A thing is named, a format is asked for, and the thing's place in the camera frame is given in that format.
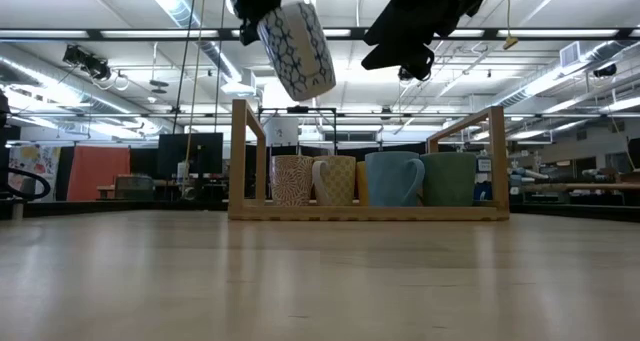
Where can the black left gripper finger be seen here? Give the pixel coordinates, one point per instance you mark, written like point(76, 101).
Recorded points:
point(250, 33)

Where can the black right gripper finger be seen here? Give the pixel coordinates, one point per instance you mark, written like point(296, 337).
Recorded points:
point(390, 23)
point(405, 58)

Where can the blue faceted mug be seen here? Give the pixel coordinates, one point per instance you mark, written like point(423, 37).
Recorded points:
point(390, 178)

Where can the yellow spotted white mug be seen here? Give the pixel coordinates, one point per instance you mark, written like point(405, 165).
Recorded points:
point(337, 181)

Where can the green mug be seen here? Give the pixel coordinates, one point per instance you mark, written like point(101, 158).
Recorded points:
point(448, 178)

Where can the white air vent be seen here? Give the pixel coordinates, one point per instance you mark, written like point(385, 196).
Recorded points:
point(570, 54)

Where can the pink floral patterned mug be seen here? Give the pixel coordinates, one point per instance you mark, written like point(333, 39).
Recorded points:
point(291, 181)

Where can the blue box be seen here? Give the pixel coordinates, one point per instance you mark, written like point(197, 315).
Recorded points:
point(482, 193)

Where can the wooden slatted mug rack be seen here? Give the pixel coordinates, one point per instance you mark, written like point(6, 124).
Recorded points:
point(350, 212)

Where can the black ceiling spotlight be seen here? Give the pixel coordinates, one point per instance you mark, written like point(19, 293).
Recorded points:
point(85, 61)

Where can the grey crate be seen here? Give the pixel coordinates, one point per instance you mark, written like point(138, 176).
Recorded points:
point(134, 187)

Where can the orange partition panel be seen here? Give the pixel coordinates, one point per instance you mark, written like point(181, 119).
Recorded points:
point(97, 171)

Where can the wooden workbench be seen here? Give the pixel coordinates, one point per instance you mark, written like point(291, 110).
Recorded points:
point(575, 186)

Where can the colourful poster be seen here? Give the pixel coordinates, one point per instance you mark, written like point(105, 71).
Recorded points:
point(35, 166)

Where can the silver ventilation duct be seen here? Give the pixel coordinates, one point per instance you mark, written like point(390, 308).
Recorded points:
point(172, 6)

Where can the black ceiling dome camera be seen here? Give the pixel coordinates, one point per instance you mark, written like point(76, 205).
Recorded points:
point(605, 70)

